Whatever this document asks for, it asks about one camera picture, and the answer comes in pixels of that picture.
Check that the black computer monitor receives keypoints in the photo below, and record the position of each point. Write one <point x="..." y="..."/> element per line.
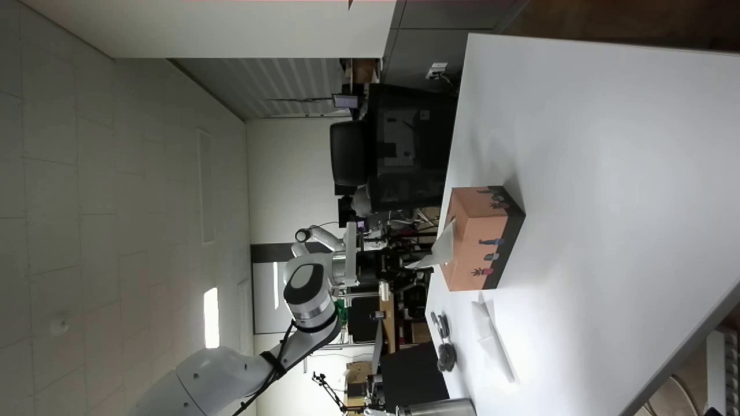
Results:
<point x="405" y="146"/>

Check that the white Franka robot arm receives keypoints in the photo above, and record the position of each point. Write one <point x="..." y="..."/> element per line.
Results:
<point x="217" y="378"/>

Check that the small black clamp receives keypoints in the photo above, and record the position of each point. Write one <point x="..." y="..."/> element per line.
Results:
<point x="440" y="325"/>
<point x="448" y="357"/>

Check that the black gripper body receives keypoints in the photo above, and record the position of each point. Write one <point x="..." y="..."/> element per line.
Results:
<point x="377" y="252"/>

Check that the rectangular ceiling light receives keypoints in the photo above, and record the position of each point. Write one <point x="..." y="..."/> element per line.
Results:
<point x="211" y="318"/>

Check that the orange tissue box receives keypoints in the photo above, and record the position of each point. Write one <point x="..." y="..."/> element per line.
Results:
<point x="478" y="238"/>

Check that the black office chair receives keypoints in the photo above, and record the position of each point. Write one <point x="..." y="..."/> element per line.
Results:
<point x="347" y="159"/>

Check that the loose flat white tissue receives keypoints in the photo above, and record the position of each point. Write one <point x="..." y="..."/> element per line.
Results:
<point x="494" y="338"/>

